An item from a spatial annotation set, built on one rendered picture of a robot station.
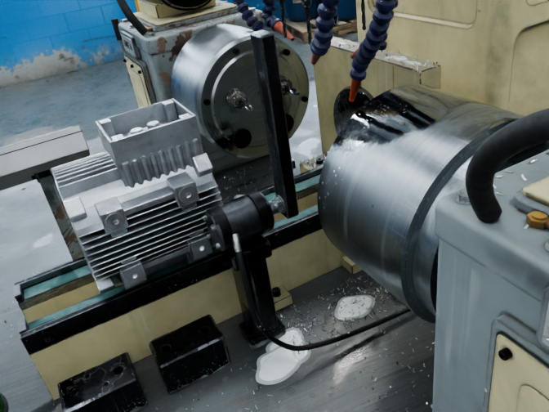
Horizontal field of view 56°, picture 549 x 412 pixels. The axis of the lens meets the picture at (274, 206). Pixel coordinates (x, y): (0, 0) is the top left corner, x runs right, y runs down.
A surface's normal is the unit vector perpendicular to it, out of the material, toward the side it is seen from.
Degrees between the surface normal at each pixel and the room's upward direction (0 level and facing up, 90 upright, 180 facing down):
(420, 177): 43
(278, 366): 0
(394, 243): 77
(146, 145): 90
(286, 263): 90
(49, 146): 51
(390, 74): 90
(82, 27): 90
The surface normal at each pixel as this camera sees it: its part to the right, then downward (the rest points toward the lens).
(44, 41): 0.36, 0.44
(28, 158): 0.27, -0.22
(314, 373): -0.14, -0.85
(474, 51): -0.88, 0.35
